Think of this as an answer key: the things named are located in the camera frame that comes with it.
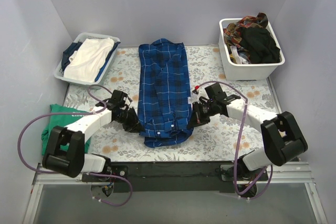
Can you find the aluminium rail frame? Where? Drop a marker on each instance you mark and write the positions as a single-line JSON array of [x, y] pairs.
[[291, 172]]

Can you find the floral patterned table mat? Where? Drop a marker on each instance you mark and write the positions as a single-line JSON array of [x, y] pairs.
[[219, 140]]

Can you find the white plastic bin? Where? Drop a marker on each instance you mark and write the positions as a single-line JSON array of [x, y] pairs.
[[239, 72]]

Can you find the folded white shirt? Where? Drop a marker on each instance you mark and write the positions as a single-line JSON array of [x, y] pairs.
[[86, 56]]

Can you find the blue plaid long sleeve shirt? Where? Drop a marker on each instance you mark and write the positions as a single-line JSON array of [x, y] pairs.
[[164, 106]]

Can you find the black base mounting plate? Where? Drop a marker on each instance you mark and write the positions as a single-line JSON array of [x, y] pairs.
[[175, 176]]

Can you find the brown plaid crumpled shirt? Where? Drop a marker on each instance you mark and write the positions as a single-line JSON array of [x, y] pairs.
[[232, 33]]

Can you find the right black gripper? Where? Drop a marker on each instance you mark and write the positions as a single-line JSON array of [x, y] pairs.
[[200, 112]]

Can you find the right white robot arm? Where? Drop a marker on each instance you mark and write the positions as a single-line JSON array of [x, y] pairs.
[[282, 137]]

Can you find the black crumpled shirt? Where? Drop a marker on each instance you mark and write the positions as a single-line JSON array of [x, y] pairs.
[[260, 45]]

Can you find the white crumpled garment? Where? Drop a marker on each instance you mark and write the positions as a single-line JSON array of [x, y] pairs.
[[238, 57]]

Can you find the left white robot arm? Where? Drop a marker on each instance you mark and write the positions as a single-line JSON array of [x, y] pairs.
[[65, 151]]

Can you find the folded green shirt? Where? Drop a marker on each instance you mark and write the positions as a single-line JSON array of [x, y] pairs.
[[58, 120]]

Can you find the white slotted laundry basket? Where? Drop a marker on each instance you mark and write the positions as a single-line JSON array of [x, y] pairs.
[[59, 73]]

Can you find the folded navy shirt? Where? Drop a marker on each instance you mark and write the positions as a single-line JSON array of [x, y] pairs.
[[68, 53]]

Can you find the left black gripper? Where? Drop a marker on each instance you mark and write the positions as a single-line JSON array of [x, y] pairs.
[[128, 118]]

